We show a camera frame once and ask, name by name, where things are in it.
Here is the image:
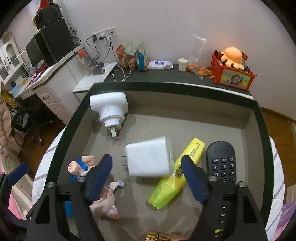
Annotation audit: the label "snack bags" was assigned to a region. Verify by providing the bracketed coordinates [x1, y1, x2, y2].
[116, 41, 149, 71]

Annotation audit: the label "white glass cabinet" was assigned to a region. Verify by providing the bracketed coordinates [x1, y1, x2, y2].
[1, 38, 24, 84]

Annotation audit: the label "white square power adapter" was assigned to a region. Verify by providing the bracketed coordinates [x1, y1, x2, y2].
[123, 136, 174, 178]

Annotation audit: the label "white desk with drawers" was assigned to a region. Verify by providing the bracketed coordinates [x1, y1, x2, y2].
[16, 45, 86, 125]

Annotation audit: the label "red toy crate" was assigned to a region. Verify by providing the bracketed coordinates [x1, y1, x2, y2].
[210, 51, 255, 91]

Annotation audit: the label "black computer tower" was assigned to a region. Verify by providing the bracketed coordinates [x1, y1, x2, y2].
[34, 19, 75, 66]

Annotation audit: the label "pink padded jacket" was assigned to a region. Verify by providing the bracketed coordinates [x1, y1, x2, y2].
[0, 81, 21, 156]

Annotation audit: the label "black office chair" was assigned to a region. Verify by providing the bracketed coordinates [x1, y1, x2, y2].
[11, 103, 54, 146]

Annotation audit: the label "yellow highlighter marker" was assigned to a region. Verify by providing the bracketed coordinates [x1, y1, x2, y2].
[147, 138, 205, 209]

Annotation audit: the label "pink pig doll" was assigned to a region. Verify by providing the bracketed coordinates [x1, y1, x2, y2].
[68, 154, 125, 220]

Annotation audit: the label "black TV remote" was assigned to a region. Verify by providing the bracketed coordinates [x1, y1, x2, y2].
[206, 141, 236, 240]

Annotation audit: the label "black computer monitor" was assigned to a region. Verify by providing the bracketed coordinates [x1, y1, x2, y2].
[26, 34, 48, 67]

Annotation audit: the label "white paper cup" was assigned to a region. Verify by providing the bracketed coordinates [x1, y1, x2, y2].
[178, 58, 189, 72]

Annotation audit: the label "clear plastic bag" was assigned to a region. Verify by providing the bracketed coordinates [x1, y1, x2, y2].
[187, 34, 212, 79]

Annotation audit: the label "black speaker box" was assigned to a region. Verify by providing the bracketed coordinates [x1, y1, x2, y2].
[33, 4, 64, 30]

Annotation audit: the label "pink bedding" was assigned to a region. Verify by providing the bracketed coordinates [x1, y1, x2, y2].
[1, 147, 33, 220]

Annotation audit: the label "white plug night light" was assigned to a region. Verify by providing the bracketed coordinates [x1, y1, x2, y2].
[89, 92, 128, 140]

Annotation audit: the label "orange capped bottle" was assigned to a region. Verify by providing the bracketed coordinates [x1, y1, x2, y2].
[77, 49, 93, 75]

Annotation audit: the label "blue rectangular case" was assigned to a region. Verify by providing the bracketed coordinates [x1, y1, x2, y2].
[64, 157, 88, 218]

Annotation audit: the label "orange octopus plush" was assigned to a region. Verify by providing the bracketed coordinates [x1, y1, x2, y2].
[220, 47, 244, 70]

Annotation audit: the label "pink black-rimmed storage box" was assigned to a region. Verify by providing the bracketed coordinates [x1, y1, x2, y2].
[46, 82, 274, 240]

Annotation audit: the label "wet wipes pack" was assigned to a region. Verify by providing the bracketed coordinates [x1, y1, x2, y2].
[148, 60, 174, 70]

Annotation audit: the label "wall power strip outlet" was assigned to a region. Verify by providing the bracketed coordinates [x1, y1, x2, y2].
[91, 27, 117, 40]

